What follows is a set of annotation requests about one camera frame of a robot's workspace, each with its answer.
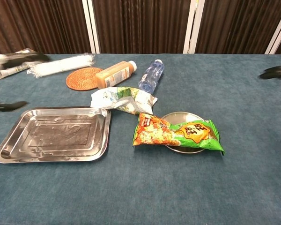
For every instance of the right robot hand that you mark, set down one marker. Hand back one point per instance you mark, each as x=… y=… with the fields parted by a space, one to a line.
x=276 y=72

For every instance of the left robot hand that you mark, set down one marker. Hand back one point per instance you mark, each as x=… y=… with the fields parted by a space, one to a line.
x=18 y=59

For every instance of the rectangular steel tray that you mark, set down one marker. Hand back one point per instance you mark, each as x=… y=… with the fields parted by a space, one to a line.
x=53 y=133

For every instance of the white green snack packet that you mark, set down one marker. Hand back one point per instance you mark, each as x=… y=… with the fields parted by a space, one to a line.
x=121 y=97

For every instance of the green orange snack bag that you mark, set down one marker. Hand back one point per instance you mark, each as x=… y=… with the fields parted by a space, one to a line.
x=159 y=133

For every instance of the white yellow blue packet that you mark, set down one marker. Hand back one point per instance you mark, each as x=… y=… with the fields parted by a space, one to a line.
x=14 y=70

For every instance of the clear plastic straws pack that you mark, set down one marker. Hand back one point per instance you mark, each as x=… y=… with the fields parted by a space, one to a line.
x=61 y=64

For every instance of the woven orange coaster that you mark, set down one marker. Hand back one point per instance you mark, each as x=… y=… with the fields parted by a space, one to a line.
x=80 y=79

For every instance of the brown drink bottle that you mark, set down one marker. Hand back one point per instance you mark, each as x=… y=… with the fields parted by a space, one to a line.
x=114 y=75

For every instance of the round steel plate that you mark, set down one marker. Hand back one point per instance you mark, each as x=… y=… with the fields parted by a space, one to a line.
x=180 y=117

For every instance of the clear water bottle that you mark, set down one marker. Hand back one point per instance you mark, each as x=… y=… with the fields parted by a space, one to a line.
x=152 y=75

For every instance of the blue felt table mat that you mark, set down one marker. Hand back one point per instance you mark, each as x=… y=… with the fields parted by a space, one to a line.
x=140 y=187

